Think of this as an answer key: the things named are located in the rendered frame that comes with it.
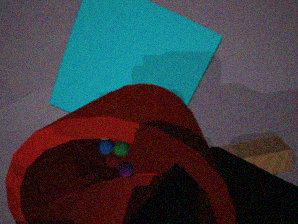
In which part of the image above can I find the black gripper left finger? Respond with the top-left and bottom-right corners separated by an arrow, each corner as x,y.
126,163 -> 200,224

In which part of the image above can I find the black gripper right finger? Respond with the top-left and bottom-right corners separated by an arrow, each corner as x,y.
210,147 -> 298,224

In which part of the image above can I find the green marble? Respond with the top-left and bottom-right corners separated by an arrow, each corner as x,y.
114,141 -> 129,157

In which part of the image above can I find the purple marble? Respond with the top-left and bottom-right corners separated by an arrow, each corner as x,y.
118,161 -> 134,177

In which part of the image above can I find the red cup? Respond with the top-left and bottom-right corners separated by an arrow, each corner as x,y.
5,83 -> 237,224

